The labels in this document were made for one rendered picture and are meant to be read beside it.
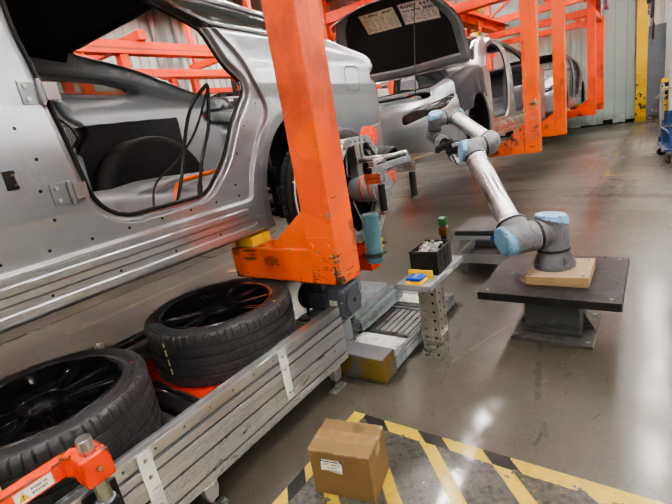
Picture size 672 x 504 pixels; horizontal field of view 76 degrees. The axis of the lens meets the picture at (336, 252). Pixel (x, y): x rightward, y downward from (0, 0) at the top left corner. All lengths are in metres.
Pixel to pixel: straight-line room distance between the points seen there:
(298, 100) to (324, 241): 0.58
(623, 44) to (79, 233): 14.42
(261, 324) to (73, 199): 0.82
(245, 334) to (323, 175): 0.72
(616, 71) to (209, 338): 14.16
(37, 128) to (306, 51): 0.96
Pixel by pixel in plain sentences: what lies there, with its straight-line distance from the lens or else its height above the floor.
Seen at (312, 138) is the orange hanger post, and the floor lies 1.16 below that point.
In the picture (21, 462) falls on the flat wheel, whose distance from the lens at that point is 1.50.
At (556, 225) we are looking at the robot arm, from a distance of 2.30.
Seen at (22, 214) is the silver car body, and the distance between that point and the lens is 1.71.
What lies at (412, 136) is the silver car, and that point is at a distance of 4.83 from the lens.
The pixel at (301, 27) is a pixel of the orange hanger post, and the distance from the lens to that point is 1.83.
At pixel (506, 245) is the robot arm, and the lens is 2.22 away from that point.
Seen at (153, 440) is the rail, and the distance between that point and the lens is 1.50.
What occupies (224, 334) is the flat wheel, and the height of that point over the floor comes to 0.48.
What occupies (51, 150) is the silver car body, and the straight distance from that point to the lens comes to 1.76.
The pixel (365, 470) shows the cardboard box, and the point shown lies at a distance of 1.54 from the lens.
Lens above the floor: 1.18
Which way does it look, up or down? 16 degrees down
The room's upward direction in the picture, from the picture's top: 10 degrees counter-clockwise
